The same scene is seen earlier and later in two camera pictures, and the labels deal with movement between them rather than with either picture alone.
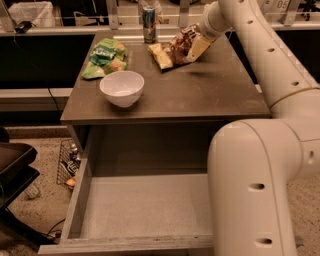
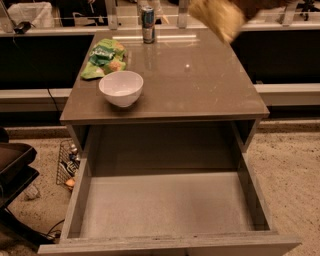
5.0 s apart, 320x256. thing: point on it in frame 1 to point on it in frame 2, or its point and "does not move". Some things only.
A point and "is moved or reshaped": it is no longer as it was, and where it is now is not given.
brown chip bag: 185,48 is moved or reshaped
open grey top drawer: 136,214 does not move
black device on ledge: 23,27 does not move
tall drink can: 149,25 does not move
